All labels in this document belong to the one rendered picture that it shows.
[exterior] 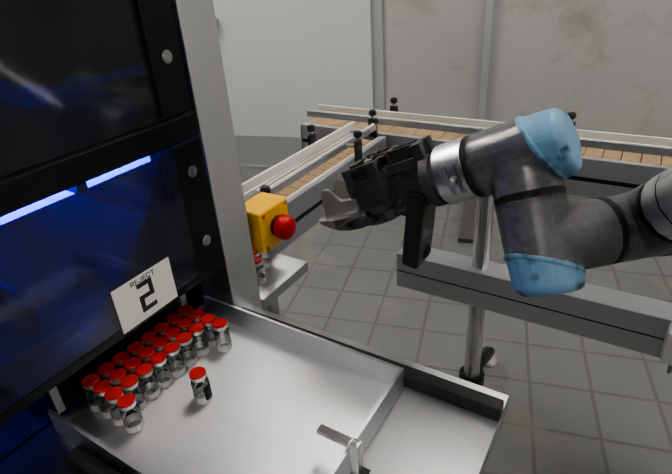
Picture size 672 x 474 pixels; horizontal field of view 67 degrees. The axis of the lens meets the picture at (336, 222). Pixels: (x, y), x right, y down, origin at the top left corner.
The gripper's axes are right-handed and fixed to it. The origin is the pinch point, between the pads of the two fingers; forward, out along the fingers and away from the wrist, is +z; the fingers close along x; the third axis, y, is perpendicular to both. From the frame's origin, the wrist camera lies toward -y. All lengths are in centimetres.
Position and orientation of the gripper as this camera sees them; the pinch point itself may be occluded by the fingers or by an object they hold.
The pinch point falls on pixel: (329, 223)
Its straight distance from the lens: 75.6
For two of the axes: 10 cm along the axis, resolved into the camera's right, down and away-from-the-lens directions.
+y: -4.2, -8.8, -2.1
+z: -7.5, 2.0, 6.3
